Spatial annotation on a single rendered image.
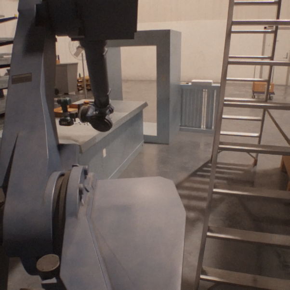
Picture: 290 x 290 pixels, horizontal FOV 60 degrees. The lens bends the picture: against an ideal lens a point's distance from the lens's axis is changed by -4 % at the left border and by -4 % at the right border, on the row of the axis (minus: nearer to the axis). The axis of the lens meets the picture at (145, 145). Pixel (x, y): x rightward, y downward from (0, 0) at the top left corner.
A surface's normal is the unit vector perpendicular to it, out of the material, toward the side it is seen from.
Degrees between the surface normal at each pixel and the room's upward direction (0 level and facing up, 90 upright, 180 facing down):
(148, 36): 90
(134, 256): 15
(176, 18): 90
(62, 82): 95
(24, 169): 38
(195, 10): 90
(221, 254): 0
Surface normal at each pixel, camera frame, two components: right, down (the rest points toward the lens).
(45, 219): 0.07, -0.30
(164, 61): -0.34, 0.33
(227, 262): -0.02, -0.94
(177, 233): 0.01, -0.81
